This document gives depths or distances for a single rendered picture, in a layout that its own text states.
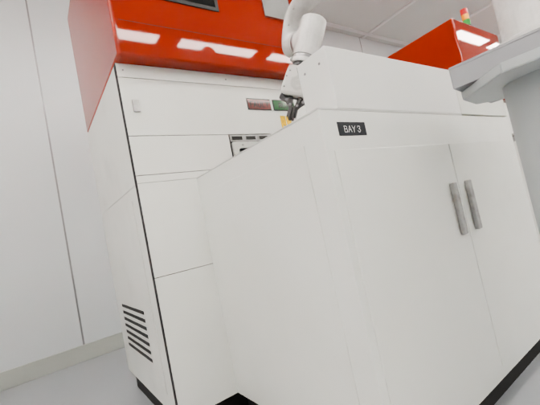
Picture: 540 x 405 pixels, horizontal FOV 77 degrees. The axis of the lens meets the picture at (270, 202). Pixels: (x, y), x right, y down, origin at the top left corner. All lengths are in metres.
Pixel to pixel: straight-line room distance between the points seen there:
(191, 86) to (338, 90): 0.69
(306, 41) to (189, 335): 1.00
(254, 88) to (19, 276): 1.82
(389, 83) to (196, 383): 1.03
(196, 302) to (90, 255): 1.51
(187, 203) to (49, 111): 1.76
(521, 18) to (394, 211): 0.46
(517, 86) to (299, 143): 0.46
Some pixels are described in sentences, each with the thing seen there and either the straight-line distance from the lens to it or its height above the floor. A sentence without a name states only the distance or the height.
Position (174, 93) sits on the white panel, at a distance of 1.29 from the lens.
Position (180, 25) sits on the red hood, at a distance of 1.38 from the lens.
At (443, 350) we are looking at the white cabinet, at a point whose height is 0.25.
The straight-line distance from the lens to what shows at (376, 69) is 0.91.
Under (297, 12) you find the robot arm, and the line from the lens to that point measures 1.29.
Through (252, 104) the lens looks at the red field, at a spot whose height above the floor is 1.10.
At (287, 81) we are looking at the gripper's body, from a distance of 1.16.
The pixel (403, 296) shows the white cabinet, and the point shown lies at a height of 0.40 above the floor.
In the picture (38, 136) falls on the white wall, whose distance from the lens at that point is 2.72.
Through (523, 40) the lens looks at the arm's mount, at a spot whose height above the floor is 0.86.
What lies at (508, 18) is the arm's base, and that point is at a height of 0.93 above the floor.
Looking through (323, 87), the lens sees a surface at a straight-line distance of 0.79.
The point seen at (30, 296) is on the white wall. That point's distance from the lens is 2.58.
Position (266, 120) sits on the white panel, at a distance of 1.44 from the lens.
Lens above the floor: 0.61
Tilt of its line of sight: 4 degrees up
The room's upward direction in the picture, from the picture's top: 12 degrees counter-clockwise
